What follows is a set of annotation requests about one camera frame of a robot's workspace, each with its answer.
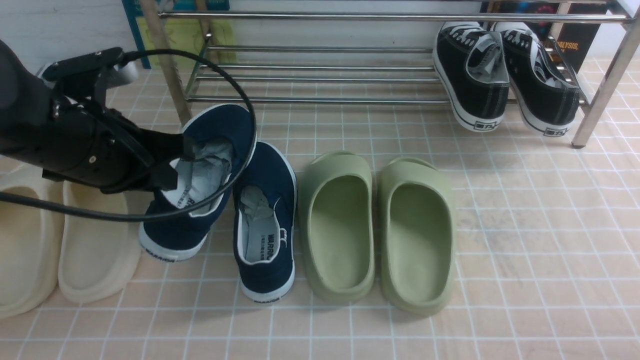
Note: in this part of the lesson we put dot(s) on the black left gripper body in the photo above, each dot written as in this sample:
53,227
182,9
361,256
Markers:
92,144

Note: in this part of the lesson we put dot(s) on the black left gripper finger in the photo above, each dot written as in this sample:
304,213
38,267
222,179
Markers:
168,146
162,177

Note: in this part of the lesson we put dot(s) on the navy canvas shoe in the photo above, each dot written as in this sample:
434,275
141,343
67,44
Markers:
224,140
265,202

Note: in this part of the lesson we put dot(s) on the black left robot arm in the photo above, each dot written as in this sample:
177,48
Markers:
25,110

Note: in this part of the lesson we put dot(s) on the metal shoe rack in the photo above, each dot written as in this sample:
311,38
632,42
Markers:
297,44

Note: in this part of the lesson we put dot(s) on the cream right slipper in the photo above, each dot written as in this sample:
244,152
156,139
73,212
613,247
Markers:
98,258

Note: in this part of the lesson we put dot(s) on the cream slipper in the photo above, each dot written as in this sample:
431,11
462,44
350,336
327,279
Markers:
30,242
98,258

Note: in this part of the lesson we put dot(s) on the cream left slipper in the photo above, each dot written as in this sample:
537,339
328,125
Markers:
30,242

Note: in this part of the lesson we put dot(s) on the blue green poster board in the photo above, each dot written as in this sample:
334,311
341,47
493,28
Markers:
182,34

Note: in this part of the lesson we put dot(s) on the green left slipper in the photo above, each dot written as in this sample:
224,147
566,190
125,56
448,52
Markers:
335,216

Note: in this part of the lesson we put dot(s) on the green slipper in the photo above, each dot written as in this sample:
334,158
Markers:
335,216
418,219

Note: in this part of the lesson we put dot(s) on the green right slipper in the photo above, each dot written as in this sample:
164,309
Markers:
418,219

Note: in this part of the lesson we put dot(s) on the black left sneaker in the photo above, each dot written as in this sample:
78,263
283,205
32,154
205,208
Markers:
470,62

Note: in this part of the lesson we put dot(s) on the black sneaker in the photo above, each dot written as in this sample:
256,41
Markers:
470,62
547,102

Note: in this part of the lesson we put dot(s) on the black right sneaker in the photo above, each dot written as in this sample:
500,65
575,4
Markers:
547,102

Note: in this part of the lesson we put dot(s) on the dark book box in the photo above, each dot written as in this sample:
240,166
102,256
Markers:
574,39

